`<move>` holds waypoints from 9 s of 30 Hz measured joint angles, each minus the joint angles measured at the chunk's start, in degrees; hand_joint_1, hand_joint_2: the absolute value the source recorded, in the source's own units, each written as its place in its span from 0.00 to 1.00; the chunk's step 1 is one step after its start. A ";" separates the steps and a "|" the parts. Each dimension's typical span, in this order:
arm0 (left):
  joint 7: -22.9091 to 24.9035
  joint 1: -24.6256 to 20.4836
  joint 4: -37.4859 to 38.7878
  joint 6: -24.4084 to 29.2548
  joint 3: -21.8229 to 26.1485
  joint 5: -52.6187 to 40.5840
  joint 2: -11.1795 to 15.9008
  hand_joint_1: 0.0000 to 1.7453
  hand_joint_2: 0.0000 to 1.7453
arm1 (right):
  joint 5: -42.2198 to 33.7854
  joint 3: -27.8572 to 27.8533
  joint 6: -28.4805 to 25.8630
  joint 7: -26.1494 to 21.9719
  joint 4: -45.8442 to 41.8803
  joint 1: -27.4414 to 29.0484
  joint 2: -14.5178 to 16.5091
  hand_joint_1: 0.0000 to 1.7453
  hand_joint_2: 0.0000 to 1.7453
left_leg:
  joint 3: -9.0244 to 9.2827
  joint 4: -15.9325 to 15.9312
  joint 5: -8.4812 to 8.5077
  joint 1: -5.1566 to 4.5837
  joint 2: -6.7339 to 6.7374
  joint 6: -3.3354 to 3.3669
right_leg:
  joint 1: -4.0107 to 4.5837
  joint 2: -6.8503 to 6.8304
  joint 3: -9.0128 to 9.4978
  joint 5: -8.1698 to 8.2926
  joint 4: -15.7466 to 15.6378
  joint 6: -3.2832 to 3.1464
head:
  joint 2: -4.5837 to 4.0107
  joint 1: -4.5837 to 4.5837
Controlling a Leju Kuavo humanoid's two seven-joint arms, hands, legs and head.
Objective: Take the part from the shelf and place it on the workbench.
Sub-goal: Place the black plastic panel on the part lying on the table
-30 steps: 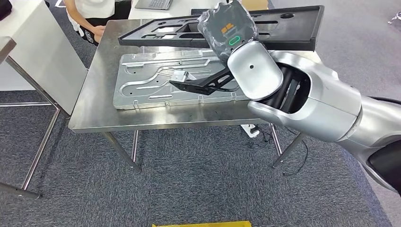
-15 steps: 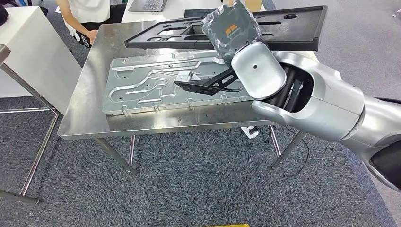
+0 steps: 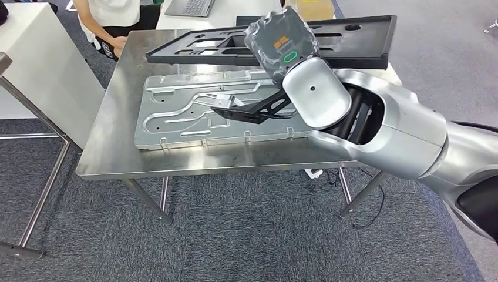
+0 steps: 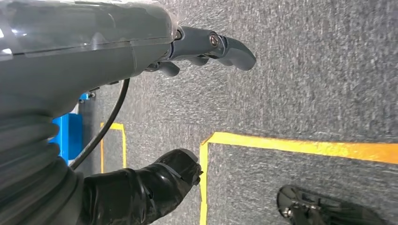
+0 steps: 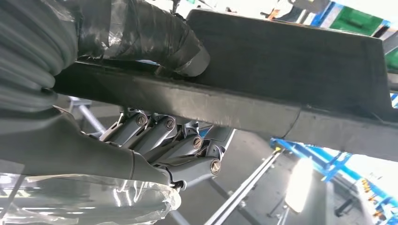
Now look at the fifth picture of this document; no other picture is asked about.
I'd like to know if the green board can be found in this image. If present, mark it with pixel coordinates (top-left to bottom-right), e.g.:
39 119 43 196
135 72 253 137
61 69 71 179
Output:
329 6 384 36

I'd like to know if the steel rail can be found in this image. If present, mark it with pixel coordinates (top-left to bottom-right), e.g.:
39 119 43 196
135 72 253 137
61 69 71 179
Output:
203 148 284 225

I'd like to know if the blue metal frame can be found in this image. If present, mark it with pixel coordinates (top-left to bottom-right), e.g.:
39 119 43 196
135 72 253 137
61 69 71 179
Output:
269 138 398 225

